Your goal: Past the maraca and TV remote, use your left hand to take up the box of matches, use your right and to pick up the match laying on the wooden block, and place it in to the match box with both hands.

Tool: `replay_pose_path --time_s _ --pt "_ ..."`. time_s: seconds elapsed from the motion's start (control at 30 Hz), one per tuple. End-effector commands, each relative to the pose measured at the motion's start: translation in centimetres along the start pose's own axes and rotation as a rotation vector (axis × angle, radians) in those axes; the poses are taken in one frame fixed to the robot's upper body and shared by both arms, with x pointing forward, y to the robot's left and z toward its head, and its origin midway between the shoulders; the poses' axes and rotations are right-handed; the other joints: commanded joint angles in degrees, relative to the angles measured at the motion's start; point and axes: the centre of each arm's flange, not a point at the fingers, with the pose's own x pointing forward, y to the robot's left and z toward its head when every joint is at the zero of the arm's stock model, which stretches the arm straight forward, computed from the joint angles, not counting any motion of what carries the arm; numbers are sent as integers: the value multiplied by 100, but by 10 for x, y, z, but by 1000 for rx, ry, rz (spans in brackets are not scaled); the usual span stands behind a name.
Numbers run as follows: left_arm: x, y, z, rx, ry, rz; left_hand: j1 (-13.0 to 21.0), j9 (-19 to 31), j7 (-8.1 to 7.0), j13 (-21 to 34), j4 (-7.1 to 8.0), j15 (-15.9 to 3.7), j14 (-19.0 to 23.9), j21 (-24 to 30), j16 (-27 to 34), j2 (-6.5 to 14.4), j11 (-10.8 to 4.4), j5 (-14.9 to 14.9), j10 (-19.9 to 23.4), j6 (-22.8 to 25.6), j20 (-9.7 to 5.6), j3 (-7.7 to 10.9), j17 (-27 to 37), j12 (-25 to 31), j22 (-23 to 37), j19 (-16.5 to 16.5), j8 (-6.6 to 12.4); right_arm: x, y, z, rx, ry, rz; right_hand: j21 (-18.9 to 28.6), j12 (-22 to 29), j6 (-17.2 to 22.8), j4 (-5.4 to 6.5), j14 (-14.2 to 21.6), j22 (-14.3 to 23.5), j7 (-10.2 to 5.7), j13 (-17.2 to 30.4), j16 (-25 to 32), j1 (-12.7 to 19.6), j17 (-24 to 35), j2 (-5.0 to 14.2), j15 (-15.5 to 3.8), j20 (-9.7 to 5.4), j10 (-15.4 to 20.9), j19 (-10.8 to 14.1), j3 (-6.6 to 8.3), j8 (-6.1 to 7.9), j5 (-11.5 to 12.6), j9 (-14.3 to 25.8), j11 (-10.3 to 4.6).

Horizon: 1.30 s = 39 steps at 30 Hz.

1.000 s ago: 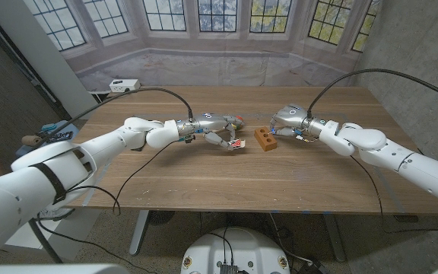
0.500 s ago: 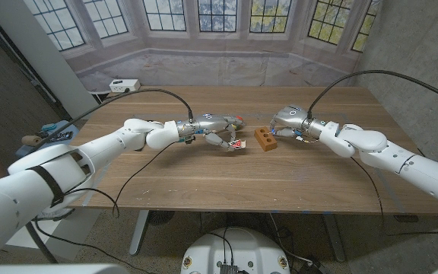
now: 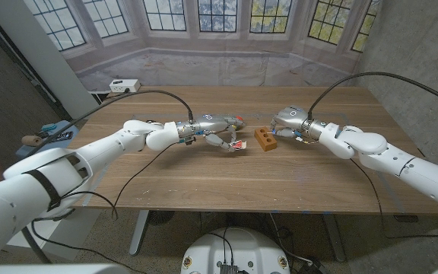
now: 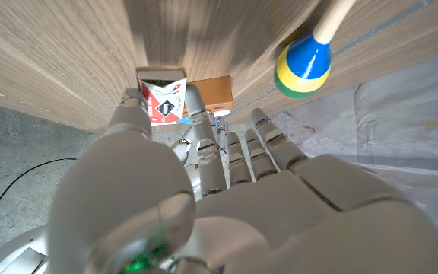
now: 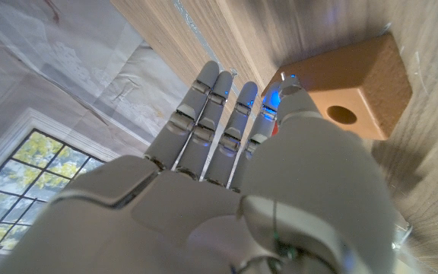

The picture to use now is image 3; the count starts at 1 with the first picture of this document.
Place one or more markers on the white power strip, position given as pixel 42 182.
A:
pixel 124 85

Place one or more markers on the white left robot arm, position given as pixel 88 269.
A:
pixel 74 167

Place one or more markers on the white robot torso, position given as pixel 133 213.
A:
pixel 249 247

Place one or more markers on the white pillar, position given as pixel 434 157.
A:
pixel 32 42

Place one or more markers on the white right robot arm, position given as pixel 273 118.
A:
pixel 401 160

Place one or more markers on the orange wooden block with holes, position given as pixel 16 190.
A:
pixel 265 140

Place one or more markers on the grey table leg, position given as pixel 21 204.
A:
pixel 138 232
pixel 334 236

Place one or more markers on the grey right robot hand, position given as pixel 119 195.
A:
pixel 295 117

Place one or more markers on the black round fan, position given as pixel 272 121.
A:
pixel 161 217

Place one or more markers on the printed window backdrop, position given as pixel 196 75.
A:
pixel 219 64

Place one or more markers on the blue stool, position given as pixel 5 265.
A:
pixel 72 129

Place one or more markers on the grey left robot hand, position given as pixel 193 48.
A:
pixel 213 122

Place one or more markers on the brown cylindrical object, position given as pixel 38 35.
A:
pixel 31 141

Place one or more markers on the white flat floor board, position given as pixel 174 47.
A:
pixel 70 236

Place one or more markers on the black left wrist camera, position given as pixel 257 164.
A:
pixel 190 140

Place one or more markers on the teal small object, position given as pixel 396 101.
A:
pixel 48 127

